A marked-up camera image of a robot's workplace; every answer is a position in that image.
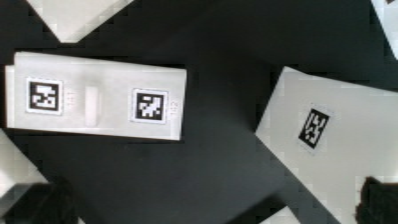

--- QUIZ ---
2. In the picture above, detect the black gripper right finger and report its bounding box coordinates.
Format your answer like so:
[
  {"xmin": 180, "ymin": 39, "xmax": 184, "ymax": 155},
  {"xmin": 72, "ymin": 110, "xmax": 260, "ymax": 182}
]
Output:
[{"xmin": 356, "ymin": 177, "xmax": 398, "ymax": 224}]

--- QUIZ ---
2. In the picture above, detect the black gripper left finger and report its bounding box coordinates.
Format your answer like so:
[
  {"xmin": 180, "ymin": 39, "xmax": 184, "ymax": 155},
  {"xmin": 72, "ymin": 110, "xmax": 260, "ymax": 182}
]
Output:
[{"xmin": 0, "ymin": 178, "xmax": 79, "ymax": 224}]

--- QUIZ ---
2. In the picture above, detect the white cabinet body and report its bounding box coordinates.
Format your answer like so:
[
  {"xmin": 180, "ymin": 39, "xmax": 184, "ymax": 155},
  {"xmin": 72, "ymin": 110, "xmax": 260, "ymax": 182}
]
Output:
[{"xmin": 256, "ymin": 68, "xmax": 398, "ymax": 224}]

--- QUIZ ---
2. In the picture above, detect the white door panel with knob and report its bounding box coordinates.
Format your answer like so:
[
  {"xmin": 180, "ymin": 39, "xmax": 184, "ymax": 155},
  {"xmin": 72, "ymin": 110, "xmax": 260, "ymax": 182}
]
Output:
[{"xmin": 27, "ymin": 0, "xmax": 136, "ymax": 43}]

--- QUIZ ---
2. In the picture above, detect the white block with two tags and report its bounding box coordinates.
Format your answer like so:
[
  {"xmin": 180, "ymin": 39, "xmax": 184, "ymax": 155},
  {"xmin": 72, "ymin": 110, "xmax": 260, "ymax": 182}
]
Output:
[{"xmin": 6, "ymin": 52, "xmax": 187, "ymax": 140}]

